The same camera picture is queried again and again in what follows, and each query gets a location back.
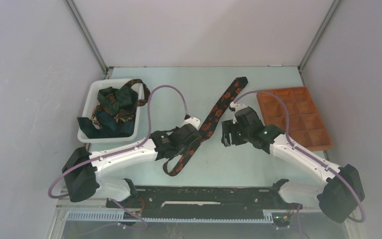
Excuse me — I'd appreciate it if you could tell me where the black orange floral tie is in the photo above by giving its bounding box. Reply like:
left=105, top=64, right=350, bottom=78
left=162, top=77, right=248, bottom=177

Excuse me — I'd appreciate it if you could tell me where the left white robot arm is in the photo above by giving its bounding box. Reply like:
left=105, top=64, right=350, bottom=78
left=62, top=123, right=200, bottom=208

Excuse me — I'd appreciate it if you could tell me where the brown patterned tie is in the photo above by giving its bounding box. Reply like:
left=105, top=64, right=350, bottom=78
left=91, top=79, right=150, bottom=128

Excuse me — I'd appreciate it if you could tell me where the orange compartment tray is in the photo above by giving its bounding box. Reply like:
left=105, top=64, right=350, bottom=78
left=257, top=87, right=333, bottom=151

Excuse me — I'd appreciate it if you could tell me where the dark green tie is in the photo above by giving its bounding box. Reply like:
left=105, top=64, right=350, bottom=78
left=77, top=86, right=138, bottom=139

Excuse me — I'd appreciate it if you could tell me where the white plastic basket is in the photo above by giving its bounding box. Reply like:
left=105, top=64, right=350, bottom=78
left=77, top=78, right=142, bottom=144

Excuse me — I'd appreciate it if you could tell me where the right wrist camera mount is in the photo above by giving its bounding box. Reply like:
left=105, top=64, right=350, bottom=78
left=228, top=102, right=247, bottom=114

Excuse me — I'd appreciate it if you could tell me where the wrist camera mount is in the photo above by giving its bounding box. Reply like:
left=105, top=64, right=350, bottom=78
left=228, top=102, right=247, bottom=114
left=183, top=115, right=201, bottom=130

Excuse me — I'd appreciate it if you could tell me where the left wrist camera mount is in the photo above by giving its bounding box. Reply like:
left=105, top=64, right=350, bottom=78
left=183, top=115, right=201, bottom=130

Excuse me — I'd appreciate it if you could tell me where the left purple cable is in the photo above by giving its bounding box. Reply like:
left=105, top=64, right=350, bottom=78
left=47, top=85, right=189, bottom=230

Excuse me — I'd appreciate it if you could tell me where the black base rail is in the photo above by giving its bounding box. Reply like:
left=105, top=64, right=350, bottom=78
left=119, top=186, right=297, bottom=219

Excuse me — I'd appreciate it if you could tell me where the grey cable duct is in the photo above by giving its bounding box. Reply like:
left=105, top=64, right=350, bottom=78
left=66, top=210, right=274, bottom=224

